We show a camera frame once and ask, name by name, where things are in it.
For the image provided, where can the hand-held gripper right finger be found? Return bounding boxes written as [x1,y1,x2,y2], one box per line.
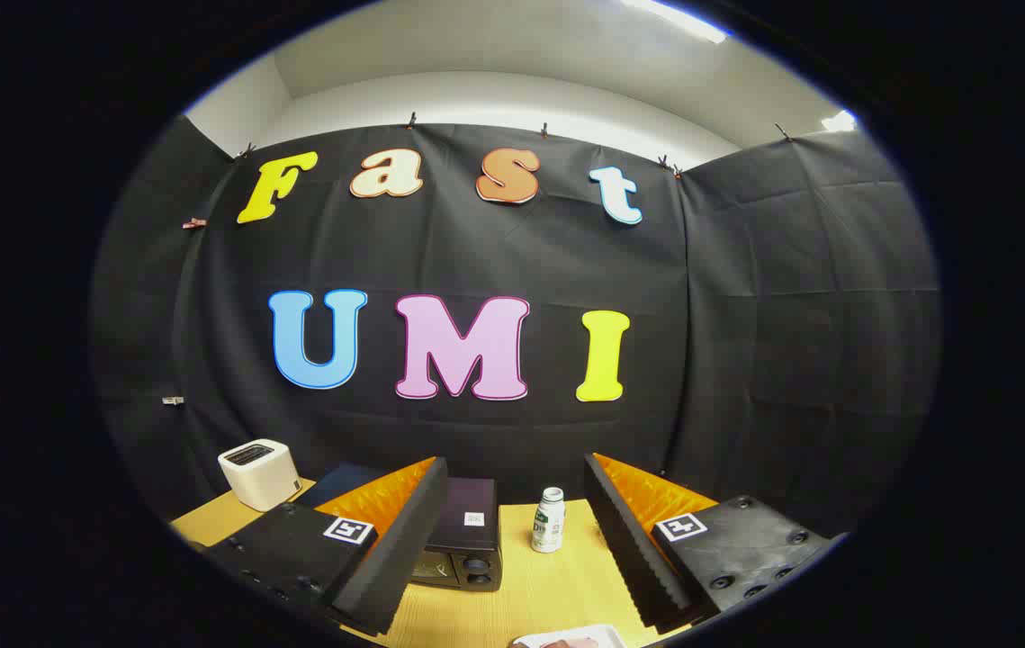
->
[584,453,842,633]

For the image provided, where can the black toaster oven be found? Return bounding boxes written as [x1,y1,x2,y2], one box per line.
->
[294,463,504,592]

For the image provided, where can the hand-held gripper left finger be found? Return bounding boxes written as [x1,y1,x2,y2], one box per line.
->
[204,456,450,637]

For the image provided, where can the white pop-up toaster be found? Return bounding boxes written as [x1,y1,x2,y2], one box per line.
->
[218,439,301,512]

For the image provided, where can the white square plate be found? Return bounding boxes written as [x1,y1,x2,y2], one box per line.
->
[512,625,626,648]

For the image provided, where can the white bottle with green label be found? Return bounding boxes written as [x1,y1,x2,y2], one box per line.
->
[531,487,566,554]

